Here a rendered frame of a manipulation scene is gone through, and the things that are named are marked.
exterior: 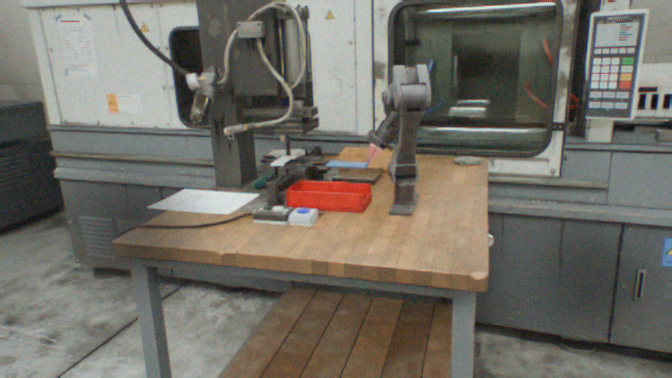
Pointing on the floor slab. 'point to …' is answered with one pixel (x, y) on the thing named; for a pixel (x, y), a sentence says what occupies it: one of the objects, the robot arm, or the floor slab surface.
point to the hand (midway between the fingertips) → (368, 161)
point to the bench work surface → (426, 210)
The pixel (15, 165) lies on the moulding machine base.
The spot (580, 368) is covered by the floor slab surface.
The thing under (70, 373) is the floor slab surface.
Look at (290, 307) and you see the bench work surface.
